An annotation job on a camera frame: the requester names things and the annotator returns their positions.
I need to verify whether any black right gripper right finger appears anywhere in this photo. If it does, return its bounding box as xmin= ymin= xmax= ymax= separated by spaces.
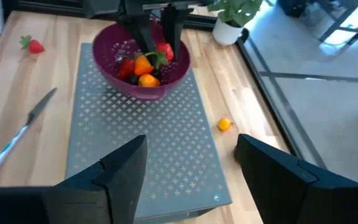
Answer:
xmin=234 ymin=134 xmax=358 ymax=224

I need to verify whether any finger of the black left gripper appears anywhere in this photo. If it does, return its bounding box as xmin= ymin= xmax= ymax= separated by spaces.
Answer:
xmin=160 ymin=6 xmax=195 ymax=60
xmin=116 ymin=12 xmax=157 ymax=54

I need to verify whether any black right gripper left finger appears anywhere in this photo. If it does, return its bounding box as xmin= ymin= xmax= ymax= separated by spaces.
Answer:
xmin=0 ymin=134 xmax=149 ymax=224

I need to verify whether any blackberry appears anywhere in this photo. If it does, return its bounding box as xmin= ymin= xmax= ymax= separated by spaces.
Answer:
xmin=126 ymin=74 xmax=140 ymax=86

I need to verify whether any orange apricot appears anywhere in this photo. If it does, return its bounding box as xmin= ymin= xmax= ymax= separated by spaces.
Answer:
xmin=138 ymin=73 xmax=161 ymax=88

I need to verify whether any small yellow red pear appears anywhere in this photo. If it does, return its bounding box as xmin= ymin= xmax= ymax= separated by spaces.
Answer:
xmin=218 ymin=117 xmax=234 ymax=132

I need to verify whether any purple plastic colander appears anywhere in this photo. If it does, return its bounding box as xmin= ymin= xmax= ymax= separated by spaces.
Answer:
xmin=91 ymin=22 xmax=191 ymax=101

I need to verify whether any green plant in white pot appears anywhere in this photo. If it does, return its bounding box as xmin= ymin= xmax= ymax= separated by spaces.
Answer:
xmin=206 ymin=0 xmax=264 ymax=47

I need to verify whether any grey perforated metal shelf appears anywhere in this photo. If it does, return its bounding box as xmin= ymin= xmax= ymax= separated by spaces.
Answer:
xmin=64 ymin=42 xmax=233 ymax=224

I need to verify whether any knife with teal white handle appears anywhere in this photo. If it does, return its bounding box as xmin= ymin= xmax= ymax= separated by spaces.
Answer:
xmin=0 ymin=87 xmax=58 ymax=185

